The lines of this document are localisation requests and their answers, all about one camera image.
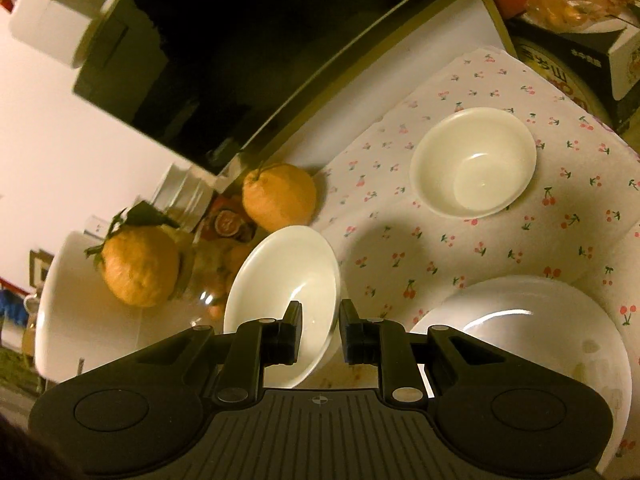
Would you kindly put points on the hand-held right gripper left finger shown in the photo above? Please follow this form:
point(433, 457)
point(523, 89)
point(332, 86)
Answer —
point(295, 332)

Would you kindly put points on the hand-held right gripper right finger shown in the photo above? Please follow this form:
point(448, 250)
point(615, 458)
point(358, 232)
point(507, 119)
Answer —
point(350, 332)

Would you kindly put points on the white ceramic bowl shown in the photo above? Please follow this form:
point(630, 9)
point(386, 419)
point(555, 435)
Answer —
point(280, 270)
point(450, 160)

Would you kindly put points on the white ceramic plate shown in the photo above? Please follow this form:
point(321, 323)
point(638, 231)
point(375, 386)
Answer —
point(525, 345)

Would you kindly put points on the cherry print tablecloth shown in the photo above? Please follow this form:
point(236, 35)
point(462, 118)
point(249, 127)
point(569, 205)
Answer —
point(400, 240)

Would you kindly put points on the glass jar of small citrus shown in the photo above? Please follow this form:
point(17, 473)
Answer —
point(207, 265)

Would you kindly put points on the large orange with leaves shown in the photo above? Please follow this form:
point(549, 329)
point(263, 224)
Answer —
point(140, 265)

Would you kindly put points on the white air fryer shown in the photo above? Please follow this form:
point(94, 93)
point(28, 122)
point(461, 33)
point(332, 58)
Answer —
point(75, 320)

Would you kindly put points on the framed picture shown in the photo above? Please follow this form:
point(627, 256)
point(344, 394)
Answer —
point(40, 267)

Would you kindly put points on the black microwave oven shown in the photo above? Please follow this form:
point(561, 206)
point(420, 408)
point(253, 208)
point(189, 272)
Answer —
point(225, 60)

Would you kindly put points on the blue fabric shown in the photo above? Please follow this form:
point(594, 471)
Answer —
point(11, 309)

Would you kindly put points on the black printed box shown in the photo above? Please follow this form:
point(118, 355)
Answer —
point(590, 60)

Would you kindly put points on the white wall socket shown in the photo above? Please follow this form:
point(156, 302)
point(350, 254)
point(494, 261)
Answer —
point(97, 225)

